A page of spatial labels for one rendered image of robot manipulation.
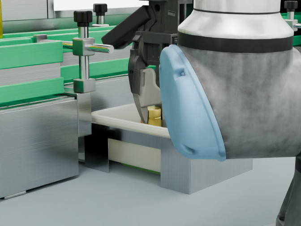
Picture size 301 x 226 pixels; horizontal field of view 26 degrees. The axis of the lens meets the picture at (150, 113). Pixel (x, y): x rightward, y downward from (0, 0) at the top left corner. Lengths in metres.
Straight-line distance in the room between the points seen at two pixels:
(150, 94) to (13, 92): 0.23
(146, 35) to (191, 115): 0.44
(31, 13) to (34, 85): 0.34
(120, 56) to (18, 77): 0.33
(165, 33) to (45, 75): 0.19
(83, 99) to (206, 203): 0.25
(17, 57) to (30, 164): 0.16
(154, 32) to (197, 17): 0.42
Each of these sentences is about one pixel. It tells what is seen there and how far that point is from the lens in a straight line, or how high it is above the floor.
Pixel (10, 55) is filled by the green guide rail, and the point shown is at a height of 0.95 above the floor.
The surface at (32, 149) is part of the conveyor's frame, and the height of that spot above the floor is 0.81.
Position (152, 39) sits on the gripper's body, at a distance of 1.03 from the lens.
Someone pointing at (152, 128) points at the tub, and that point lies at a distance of 0.97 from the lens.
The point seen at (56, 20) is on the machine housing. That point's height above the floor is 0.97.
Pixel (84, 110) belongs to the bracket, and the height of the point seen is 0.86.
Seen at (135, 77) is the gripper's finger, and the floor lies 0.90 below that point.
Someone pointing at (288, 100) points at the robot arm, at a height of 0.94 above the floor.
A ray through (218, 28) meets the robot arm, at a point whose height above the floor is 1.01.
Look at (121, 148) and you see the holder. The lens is 1.03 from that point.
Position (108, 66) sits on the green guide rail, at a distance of 1.21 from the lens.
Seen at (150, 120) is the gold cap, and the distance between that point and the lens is 1.08.
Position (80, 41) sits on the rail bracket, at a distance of 1.00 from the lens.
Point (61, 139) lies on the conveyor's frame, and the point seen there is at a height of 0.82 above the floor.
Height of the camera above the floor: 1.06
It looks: 12 degrees down
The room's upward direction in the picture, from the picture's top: straight up
